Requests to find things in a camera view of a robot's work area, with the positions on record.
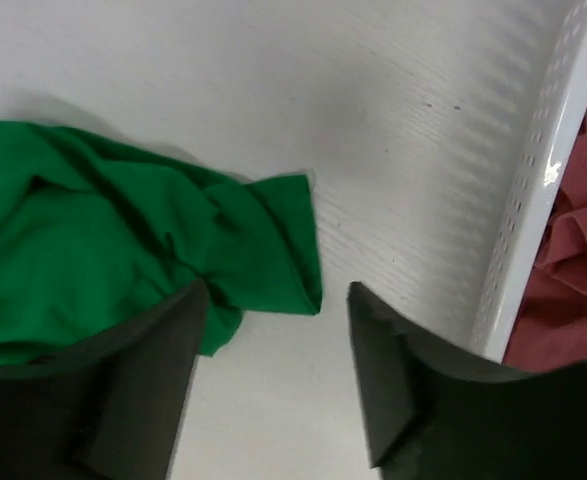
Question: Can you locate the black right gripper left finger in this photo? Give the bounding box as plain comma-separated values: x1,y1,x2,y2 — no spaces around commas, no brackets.
0,281,208,479

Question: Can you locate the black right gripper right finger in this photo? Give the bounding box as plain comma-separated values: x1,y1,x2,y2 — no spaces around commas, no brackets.
347,282,587,479

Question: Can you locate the pink t shirt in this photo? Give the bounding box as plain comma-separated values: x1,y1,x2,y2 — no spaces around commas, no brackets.
504,111,587,371

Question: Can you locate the green t shirt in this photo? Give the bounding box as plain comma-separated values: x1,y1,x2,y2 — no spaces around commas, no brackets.
0,120,323,365

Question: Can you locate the white perforated plastic basket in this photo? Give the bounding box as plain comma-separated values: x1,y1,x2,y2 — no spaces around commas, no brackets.
469,1,587,362

